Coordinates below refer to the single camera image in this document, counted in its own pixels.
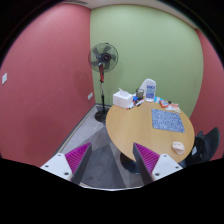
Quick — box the black office chair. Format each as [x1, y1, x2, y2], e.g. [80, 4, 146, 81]
[180, 127, 220, 168]

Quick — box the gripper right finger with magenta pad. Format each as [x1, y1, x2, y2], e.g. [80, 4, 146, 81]
[133, 143, 182, 185]

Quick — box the white marker pen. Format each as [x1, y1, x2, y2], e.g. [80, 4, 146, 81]
[135, 99, 145, 107]

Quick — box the orange snack packet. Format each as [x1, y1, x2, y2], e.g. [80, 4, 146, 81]
[159, 100, 170, 108]

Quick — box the white tissue box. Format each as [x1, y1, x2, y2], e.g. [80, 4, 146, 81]
[113, 89, 133, 108]

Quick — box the white plastic jug blue label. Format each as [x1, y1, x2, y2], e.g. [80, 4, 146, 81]
[140, 79, 156, 102]

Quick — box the small dark cup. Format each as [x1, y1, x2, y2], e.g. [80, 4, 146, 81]
[136, 88, 144, 99]

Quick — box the white wall switch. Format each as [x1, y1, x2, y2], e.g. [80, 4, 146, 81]
[2, 73, 7, 85]

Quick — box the white wall socket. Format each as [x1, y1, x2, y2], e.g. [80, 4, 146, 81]
[87, 92, 93, 100]

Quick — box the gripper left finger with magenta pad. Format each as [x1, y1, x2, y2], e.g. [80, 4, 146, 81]
[41, 142, 92, 185]

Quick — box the black standing pedestal fan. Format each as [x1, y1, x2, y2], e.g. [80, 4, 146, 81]
[88, 43, 118, 122]

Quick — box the blue patterned mouse pad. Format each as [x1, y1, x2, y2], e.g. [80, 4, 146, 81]
[152, 109, 185, 133]

